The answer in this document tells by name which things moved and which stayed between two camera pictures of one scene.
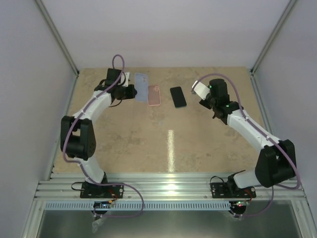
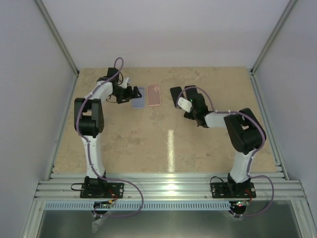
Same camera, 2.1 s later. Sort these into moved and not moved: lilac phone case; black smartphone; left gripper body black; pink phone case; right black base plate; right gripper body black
Moved: lilac phone case; right gripper body black
Not moved: right black base plate; left gripper body black; pink phone case; black smartphone
